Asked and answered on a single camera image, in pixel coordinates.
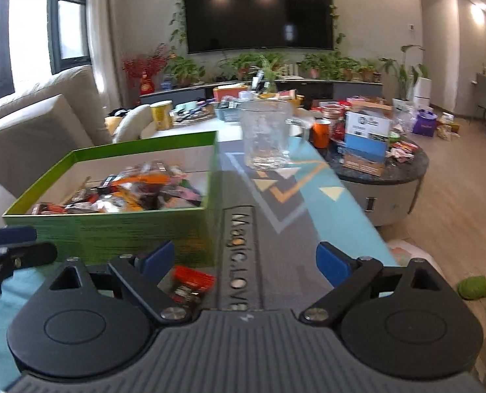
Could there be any white round coffee table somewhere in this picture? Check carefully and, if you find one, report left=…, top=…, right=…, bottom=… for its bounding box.
left=140, top=108, right=316, bottom=142

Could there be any clear glass mug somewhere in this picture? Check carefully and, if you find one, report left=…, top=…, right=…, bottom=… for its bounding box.
left=238, top=100, right=309, bottom=170

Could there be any green cardboard box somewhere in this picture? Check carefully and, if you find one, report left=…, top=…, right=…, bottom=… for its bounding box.
left=3, top=131, right=222, bottom=267

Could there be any yellow tin can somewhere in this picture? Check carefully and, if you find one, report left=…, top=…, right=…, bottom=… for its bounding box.
left=150, top=100, right=173, bottom=130

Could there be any blue plastic tray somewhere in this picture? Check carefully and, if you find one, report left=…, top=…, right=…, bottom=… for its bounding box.
left=214, top=101, right=240, bottom=122

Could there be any tall leafy floor plant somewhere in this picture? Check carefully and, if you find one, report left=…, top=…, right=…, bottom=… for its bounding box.
left=379, top=45, right=430, bottom=100

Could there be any beige sofa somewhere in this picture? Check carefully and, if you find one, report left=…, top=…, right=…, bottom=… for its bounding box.
left=0, top=66, right=152, bottom=226

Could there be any orange box on table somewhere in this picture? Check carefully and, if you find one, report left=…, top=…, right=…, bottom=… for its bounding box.
left=213, top=83, right=249, bottom=102

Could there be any purple gift bag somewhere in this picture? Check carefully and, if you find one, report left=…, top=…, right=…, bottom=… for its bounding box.
left=413, top=109, right=437, bottom=137

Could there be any wall mounted television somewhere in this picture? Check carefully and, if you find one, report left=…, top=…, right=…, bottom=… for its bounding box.
left=184, top=0, right=334, bottom=53

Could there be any yellow woven basket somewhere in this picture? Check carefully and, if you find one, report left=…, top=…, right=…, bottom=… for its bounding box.
left=258, top=92, right=304, bottom=109

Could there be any red flower decoration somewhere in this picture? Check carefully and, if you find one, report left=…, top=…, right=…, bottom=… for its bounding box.
left=122, top=44, right=169, bottom=96

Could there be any blue white carton box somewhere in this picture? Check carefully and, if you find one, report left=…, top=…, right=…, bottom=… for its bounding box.
left=343, top=110, right=391, bottom=178

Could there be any round dark side table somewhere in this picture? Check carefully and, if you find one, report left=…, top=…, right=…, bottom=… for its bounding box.
left=318, top=145, right=430, bottom=227

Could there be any dark tv cabinet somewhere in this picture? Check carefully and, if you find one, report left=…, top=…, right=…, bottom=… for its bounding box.
left=139, top=78, right=384, bottom=107

